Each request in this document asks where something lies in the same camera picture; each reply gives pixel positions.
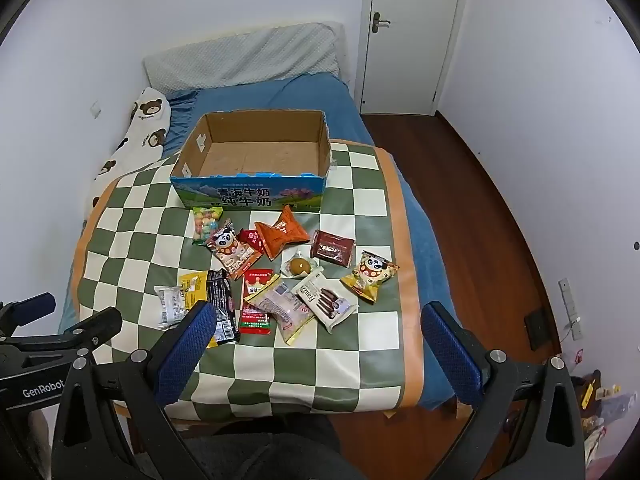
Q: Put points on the green white checkered mat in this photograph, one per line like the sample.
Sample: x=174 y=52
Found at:
x=150 y=220

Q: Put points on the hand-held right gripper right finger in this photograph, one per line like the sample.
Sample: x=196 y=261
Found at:
x=450 y=355

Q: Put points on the person's dark clothing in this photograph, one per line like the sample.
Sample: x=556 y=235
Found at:
x=260 y=445

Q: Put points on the vacuum packed braised egg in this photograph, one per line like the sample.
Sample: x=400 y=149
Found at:
x=295 y=265

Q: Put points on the small red snack packet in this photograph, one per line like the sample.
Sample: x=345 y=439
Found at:
x=249 y=237

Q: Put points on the yellow panda snack packet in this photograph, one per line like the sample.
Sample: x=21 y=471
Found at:
x=370 y=275

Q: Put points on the blue bed sheet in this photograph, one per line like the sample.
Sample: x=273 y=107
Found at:
x=300 y=95

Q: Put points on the colourful candy bag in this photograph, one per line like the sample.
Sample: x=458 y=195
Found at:
x=207 y=225

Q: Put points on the black wall socket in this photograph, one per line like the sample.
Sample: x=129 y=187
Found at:
x=540 y=330

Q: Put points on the pink translucent snack packet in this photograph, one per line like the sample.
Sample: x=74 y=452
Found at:
x=285 y=310

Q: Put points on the white wall socket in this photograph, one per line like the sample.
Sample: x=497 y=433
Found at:
x=95 y=109

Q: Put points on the white chocolate biscuit packet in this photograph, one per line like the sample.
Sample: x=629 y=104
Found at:
x=322 y=300

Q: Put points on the red green snack packet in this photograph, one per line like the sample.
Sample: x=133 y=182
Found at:
x=255 y=320

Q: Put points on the grey dotted pillow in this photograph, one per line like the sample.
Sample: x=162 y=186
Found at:
x=240 y=57

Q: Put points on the black snack packet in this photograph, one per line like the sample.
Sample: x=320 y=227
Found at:
x=222 y=300

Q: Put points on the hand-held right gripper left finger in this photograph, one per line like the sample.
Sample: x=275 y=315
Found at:
x=185 y=355

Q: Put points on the white bear print pillow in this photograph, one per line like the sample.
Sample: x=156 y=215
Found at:
x=145 y=125

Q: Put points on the small white snack packet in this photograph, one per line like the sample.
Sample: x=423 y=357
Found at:
x=170 y=305

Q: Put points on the white wall power strip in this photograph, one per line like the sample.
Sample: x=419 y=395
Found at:
x=570 y=305

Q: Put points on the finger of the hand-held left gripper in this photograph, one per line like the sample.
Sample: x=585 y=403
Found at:
x=95 y=325
x=35 y=307

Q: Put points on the plain yellow snack packet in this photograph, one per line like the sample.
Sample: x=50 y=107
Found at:
x=192 y=285

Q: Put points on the orange panda snack packet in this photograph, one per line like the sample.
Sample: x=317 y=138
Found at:
x=232 y=252

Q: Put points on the white door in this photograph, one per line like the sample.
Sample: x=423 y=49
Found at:
x=415 y=35

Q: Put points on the brown snack packet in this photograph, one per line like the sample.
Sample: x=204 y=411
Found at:
x=332 y=249

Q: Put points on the cardboard box blue print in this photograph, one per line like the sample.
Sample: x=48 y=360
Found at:
x=240 y=195

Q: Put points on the pile of bags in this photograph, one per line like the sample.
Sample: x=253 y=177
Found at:
x=600 y=400

